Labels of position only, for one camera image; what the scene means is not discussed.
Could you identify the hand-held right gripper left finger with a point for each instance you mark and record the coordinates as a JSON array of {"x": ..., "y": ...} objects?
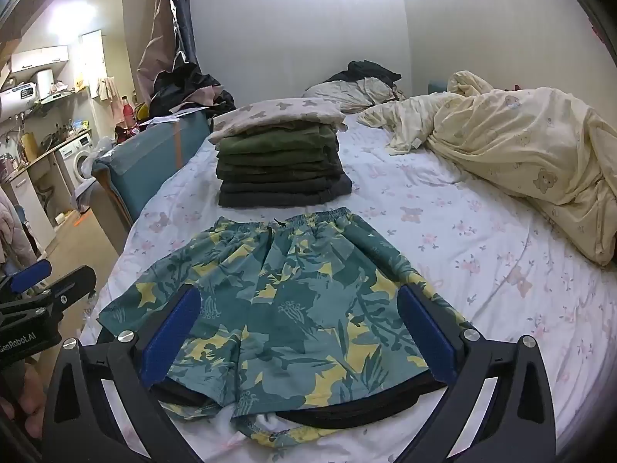
[{"x": 168, "y": 337}]

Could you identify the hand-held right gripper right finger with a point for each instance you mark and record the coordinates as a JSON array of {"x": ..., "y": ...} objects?
[{"x": 429, "y": 337}]

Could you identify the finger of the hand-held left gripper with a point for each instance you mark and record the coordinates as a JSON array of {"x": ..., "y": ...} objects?
[
  {"x": 72, "y": 285},
  {"x": 30, "y": 272}
]

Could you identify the green floral short pants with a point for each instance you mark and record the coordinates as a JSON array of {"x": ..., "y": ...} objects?
[{"x": 289, "y": 299}]

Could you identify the stack of folded dark pants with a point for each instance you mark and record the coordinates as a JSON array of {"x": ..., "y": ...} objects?
[{"x": 279, "y": 164}]

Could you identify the person's left hand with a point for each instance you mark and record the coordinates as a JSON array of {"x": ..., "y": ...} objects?
[{"x": 24, "y": 395}]

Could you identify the pink quilted jacket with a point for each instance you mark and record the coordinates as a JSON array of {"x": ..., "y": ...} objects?
[{"x": 12, "y": 231}]

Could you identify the kitchen counter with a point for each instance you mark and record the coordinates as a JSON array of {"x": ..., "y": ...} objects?
[{"x": 33, "y": 173}]

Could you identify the floral white bed sheet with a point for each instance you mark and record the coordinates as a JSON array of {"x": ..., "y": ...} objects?
[{"x": 458, "y": 231}]

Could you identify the white washing machine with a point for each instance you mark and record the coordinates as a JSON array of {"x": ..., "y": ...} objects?
[{"x": 77, "y": 159}]

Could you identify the white water heater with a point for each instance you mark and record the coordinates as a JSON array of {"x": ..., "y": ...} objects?
[{"x": 17, "y": 101}]

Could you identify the red bottle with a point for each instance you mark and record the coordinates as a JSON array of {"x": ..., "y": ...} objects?
[{"x": 127, "y": 111}]

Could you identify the white paper roll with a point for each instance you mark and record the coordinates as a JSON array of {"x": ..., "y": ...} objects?
[{"x": 45, "y": 83}]

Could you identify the cream bear print duvet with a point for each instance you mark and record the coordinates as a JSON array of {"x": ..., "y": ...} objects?
[{"x": 520, "y": 135}]

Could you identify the pile of dark clothes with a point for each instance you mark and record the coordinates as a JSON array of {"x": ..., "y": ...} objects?
[{"x": 193, "y": 87}]

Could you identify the grey white pillow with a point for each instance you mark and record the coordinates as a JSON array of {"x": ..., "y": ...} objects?
[{"x": 347, "y": 91}]

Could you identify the hanging beige fabric cover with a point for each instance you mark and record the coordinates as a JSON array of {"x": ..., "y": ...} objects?
[{"x": 164, "y": 33}]

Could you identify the black clothing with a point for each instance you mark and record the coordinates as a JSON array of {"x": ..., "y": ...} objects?
[{"x": 366, "y": 71}]

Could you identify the white wall cabinet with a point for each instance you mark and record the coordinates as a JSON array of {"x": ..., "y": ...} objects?
[{"x": 41, "y": 59}]

